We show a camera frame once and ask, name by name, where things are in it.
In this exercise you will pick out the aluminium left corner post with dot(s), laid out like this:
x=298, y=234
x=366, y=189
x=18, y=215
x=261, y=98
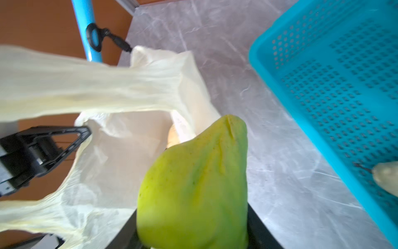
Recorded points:
x=129, y=5

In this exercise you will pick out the teal perforated plastic basket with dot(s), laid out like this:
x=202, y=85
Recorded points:
x=334, y=67

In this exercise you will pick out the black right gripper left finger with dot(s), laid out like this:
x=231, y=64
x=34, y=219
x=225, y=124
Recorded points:
x=127, y=238

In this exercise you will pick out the yellow printed plastic bag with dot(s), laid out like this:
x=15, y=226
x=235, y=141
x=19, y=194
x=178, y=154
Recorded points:
x=129, y=111

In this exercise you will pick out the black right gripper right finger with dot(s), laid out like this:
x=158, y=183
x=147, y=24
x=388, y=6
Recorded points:
x=259, y=237

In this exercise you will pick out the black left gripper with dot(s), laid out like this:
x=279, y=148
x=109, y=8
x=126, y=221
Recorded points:
x=15, y=165

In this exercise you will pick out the pale pear in basket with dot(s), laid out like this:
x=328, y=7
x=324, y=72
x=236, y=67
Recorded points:
x=385, y=176

